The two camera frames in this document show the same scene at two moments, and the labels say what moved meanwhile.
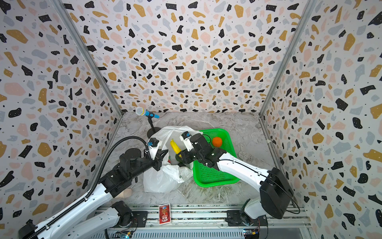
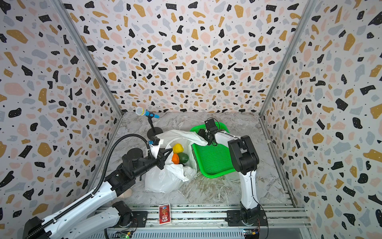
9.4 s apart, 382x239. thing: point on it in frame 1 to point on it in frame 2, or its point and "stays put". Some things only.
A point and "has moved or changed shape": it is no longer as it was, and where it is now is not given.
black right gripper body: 192,156 to 205,135
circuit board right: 251,233 stays put
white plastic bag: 170,175 has moved or changed shape
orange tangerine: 217,142 has moved or changed shape
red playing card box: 164,214 stays put
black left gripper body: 148,164 stays put
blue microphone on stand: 140,111 stays put
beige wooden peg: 126,193 stays put
